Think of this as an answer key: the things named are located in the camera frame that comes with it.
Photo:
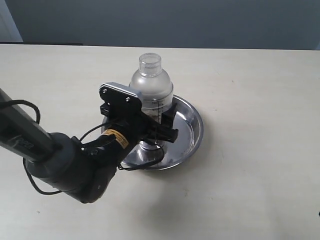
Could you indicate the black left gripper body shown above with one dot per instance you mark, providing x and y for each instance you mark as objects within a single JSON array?
[{"x": 131, "y": 129}]

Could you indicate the clear plastic shaker bottle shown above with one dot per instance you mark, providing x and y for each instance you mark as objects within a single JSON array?
[{"x": 155, "y": 85}]

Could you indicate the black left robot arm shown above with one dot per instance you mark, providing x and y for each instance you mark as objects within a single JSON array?
[{"x": 82, "y": 170}]

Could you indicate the round stainless steel plate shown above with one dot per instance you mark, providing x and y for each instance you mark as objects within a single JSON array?
[{"x": 166, "y": 155}]

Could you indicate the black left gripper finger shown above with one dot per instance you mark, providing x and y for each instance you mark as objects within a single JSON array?
[
  {"x": 163, "y": 133},
  {"x": 169, "y": 116}
]

